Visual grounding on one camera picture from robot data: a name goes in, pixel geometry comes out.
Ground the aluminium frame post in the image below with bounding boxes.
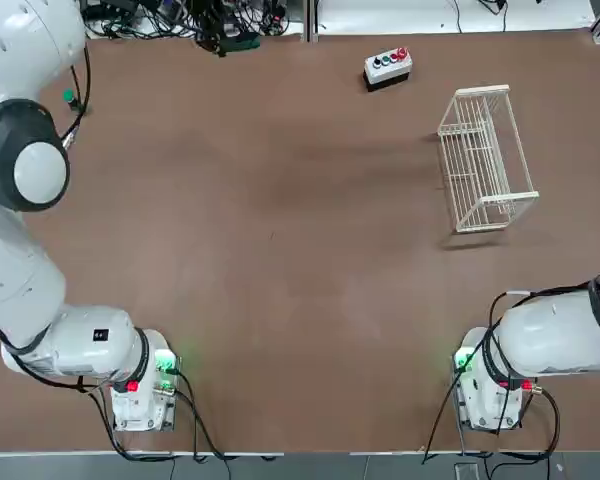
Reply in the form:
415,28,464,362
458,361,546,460
302,0,319,44

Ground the white button control box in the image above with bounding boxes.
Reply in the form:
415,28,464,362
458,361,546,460
363,47,414,94

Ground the black base cable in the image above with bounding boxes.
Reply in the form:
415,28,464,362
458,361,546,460
484,387,562,480
172,368,232,480
421,349,481,466
87,387,176,461

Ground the white wire rack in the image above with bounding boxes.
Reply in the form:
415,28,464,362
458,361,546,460
435,83,540,235

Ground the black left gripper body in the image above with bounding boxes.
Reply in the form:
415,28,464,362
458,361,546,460
195,0,235,41

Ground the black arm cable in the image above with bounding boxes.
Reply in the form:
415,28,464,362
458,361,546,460
62,44,92,149

